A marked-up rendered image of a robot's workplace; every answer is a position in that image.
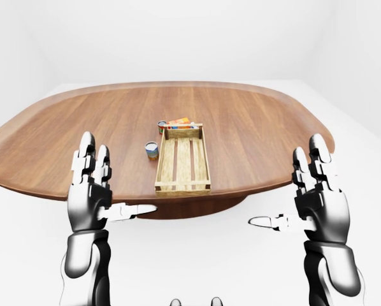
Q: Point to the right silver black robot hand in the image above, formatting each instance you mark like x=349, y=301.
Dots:
x=329, y=216

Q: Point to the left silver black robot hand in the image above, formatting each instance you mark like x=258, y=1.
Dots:
x=83, y=204

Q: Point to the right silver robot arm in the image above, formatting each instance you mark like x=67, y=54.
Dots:
x=337, y=277

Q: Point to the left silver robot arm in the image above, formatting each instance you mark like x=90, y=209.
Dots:
x=82, y=271

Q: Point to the blue and green soup tin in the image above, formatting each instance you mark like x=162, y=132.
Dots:
x=152, y=151

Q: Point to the wooden slat tray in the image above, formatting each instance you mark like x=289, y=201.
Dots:
x=183, y=161

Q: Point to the red and green tin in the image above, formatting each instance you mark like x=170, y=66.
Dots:
x=162, y=128

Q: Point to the orange printed food box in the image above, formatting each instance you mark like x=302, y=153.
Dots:
x=179, y=123

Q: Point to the small dark rounded shape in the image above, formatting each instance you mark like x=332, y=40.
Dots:
x=216, y=301
x=175, y=302

